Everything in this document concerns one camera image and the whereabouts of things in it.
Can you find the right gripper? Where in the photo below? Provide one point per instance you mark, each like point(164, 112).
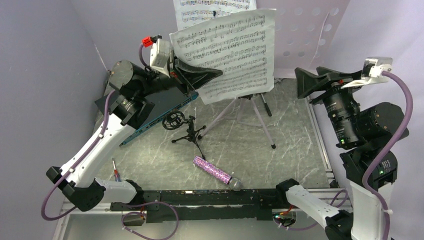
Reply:
point(306, 81)

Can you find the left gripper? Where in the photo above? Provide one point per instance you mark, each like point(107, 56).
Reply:
point(183, 75)

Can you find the lilac perforated music stand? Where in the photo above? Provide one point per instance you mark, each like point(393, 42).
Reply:
point(304, 30)

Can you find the sheet music page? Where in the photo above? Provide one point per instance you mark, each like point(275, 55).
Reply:
point(192, 12)
point(241, 45)

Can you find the sheet music top page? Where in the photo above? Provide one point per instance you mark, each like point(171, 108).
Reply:
point(192, 12)

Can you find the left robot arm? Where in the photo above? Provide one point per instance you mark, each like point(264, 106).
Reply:
point(122, 118)

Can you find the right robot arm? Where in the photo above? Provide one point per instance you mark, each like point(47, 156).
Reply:
point(367, 137)

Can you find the purple glitter microphone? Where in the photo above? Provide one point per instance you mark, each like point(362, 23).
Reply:
point(234, 183)

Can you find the red blue screwdriver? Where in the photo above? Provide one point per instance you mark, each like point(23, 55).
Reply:
point(115, 171)

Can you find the black network switch box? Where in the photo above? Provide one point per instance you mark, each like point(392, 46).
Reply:
point(164, 103)

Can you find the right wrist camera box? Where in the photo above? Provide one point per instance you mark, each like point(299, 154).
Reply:
point(372, 72)

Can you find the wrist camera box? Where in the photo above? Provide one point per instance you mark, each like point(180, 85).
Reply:
point(372, 72)
point(160, 53)

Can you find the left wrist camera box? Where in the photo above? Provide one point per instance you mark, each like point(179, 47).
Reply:
point(160, 53)

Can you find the black handled hammer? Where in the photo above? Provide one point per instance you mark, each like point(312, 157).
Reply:
point(266, 106)

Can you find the aluminium frame rail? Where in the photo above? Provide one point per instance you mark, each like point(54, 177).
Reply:
point(339, 196)

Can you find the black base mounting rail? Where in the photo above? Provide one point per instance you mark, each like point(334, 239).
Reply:
point(260, 204)

